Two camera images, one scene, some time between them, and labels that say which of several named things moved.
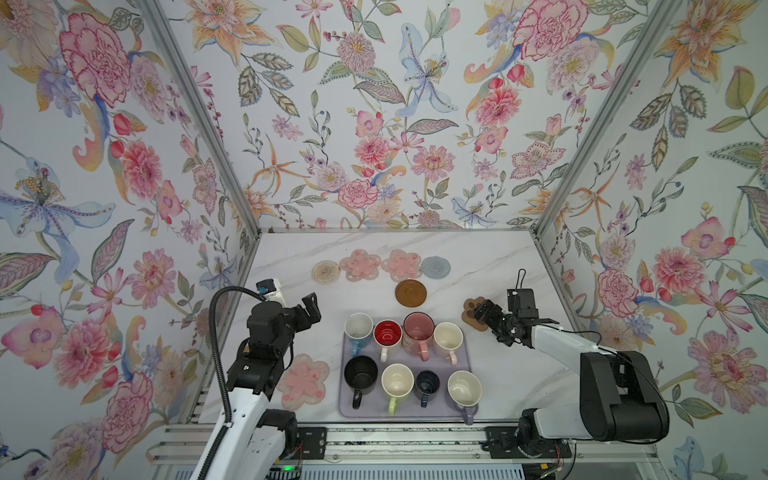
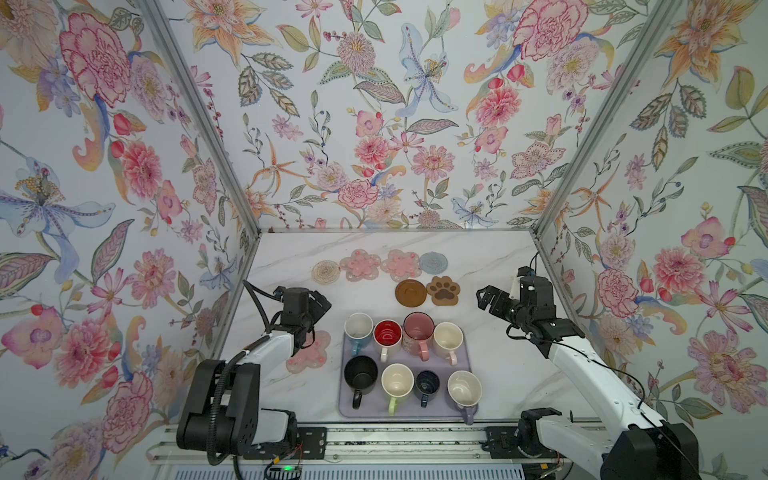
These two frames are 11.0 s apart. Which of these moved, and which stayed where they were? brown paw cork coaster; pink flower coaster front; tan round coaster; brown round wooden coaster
Moved: pink flower coaster front; brown paw cork coaster
Stayed: brown round wooden coaster; tan round coaster
